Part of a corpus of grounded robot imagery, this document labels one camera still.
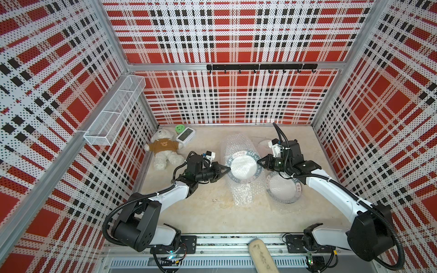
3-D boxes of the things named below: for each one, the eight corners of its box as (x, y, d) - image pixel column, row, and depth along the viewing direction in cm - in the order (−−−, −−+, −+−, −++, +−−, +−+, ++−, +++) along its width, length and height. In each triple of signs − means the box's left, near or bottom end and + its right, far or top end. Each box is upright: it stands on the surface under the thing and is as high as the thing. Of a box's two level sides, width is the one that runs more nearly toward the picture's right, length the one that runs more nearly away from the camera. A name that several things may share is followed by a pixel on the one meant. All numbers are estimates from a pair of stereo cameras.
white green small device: (177, 140, 112) (176, 137, 110) (186, 129, 119) (186, 126, 117) (187, 145, 110) (186, 142, 108) (197, 133, 117) (196, 130, 114)
